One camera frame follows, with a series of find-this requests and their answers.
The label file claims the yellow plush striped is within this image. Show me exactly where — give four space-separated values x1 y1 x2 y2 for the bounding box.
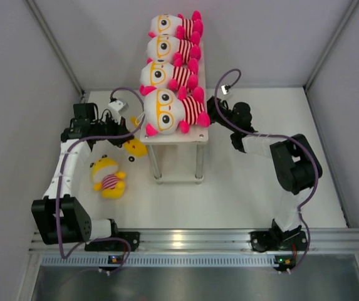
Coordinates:
124 115 148 164

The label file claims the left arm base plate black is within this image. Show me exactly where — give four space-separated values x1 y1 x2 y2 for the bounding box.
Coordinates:
85 231 140 252

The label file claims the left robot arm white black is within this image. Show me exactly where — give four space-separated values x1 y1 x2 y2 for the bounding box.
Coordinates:
31 99 132 250

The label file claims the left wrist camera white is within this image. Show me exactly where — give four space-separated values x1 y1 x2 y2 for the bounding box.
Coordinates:
108 99 129 120

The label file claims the purple cable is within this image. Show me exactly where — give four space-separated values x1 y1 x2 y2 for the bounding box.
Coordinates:
56 87 145 273
214 69 321 274

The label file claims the white two-tier shelf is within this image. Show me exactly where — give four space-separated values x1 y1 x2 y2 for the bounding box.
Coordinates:
140 58 209 184

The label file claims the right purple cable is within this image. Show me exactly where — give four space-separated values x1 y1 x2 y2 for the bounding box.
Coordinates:
214 69 321 274

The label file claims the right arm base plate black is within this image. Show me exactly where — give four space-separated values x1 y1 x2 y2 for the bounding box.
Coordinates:
250 231 308 253

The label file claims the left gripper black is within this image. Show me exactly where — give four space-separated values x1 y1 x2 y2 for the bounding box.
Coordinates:
90 112 133 147

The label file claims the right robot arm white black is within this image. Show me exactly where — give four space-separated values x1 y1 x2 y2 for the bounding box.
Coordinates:
207 97 323 253

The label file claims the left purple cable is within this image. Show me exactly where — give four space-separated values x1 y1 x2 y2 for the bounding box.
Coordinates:
56 87 145 273

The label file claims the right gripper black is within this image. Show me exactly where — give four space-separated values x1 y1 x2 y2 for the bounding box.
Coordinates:
186 97 237 132

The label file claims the white plush pink striped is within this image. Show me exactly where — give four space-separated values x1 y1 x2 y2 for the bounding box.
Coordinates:
148 11 204 40
147 32 202 65

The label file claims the aluminium front rail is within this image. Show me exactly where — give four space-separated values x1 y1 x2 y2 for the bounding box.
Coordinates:
28 228 359 252

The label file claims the white slotted cable duct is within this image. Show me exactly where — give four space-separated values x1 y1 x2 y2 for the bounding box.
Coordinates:
41 254 279 268

